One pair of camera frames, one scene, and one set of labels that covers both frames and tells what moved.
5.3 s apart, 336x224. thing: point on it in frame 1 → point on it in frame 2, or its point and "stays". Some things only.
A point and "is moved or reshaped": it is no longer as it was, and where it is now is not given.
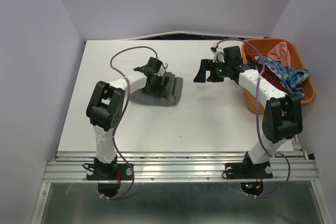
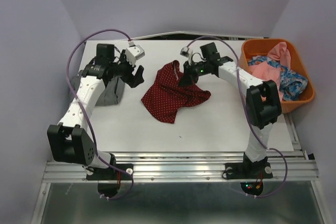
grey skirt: (164, 93) is moved or reshaped
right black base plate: (241, 170) stays
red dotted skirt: (268, 74) → (166, 97)
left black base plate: (108, 171) stays
